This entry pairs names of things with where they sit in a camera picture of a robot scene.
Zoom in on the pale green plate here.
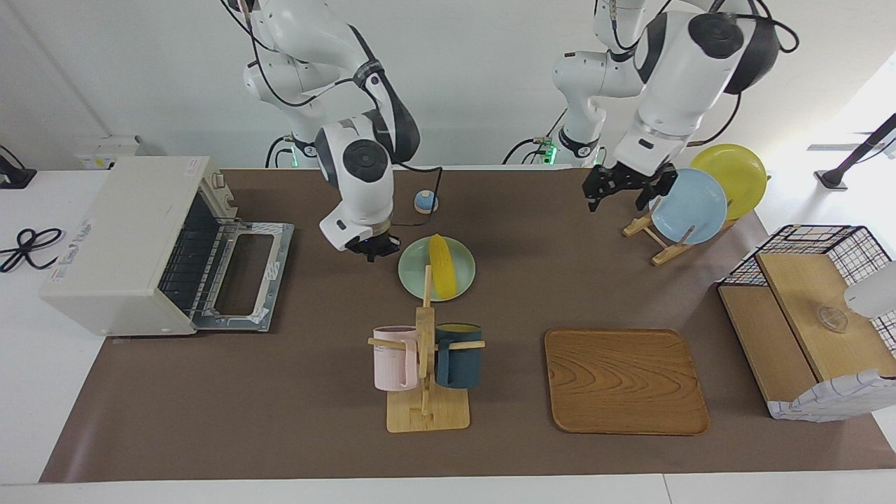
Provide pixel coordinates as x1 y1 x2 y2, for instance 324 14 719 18
398 235 477 302

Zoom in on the yellow corn cob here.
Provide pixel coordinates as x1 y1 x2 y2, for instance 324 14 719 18
428 234 458 300

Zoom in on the glass oven door metal frame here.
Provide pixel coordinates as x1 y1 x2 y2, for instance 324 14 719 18
192 220 295 333

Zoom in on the cream toaster oven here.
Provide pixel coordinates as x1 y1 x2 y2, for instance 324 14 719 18
38 155 240 338

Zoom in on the light blue plate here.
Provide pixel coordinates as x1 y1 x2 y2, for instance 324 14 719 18
651 168 729 245

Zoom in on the wooden plate rack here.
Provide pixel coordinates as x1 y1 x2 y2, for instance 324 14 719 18
622 178 743 267

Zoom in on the yellow plate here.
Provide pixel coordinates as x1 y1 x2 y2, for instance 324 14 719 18
690 143 769 221

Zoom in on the pink mug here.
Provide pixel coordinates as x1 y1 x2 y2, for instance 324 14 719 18
372 325 419 391

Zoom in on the dark teal mug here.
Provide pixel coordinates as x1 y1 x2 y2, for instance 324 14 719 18
434 323 483 390

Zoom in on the brown table mat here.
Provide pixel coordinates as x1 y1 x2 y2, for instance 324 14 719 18
38 168 896 484

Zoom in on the wooden mug tree stand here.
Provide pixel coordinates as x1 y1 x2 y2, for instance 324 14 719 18
367 265 487 433

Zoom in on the wooden stepped shelf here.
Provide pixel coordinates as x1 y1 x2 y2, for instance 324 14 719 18
719 251 896 403

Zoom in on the rectangular wooden tray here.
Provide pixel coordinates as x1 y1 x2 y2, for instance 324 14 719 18
544 328 711 436

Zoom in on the small clear glass dish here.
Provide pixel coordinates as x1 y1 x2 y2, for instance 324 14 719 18
815 306 849 333

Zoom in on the white rounded device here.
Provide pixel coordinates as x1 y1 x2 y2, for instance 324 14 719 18
843 260 896 319

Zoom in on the white patterned cloth liner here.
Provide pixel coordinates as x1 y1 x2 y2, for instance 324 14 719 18
766 370 896 422

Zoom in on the white socket box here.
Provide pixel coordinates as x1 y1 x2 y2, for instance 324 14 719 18
73 135 144 171

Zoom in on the black clamp base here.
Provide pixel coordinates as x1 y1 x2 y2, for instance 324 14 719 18
0 146 37 190

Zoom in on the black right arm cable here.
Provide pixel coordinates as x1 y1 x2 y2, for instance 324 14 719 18
388 164 444 228

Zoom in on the metal wire oven rack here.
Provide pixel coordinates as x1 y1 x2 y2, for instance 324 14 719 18
160 210 243 317

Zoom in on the black coiled cable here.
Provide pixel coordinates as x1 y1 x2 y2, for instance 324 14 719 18
0 227 65 274

